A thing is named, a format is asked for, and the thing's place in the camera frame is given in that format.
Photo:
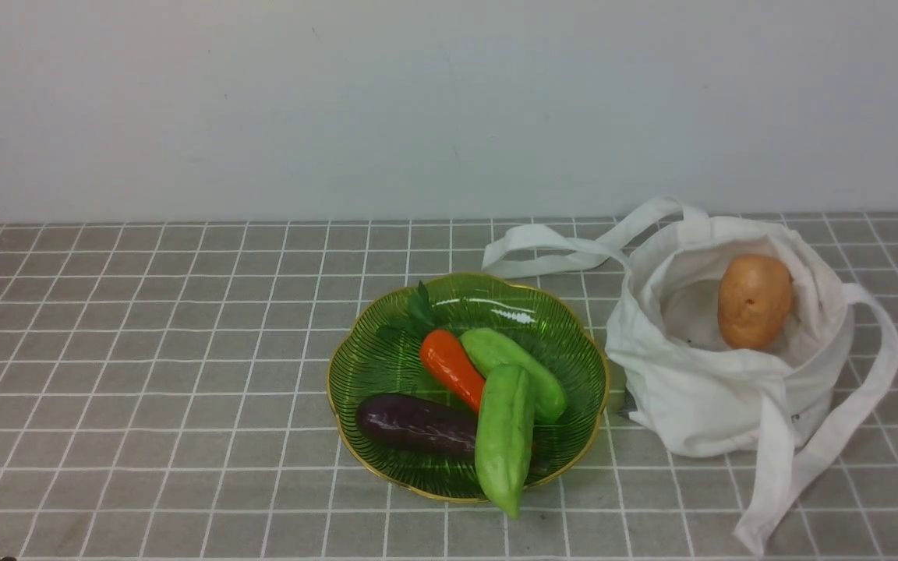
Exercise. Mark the brown potato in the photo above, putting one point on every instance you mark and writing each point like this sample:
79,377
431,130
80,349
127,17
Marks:
755,298

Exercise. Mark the white cloth bag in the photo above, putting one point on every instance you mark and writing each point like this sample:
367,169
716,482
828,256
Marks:
796,404

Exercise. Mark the orange carrot with leaves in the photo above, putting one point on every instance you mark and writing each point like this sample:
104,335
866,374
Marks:
441,352

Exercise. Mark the green cucumber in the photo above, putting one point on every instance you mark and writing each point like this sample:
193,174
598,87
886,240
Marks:
488,349

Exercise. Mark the green glass plate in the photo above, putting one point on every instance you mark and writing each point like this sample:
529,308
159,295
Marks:
381,355

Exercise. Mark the purple eggplant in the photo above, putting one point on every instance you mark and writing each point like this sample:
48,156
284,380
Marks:
400,422

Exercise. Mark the light green bitter gourd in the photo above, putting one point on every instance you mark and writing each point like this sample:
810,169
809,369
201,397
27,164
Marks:
504,437

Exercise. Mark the grey checked tablecloth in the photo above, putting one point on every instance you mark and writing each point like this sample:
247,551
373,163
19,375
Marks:
163,395

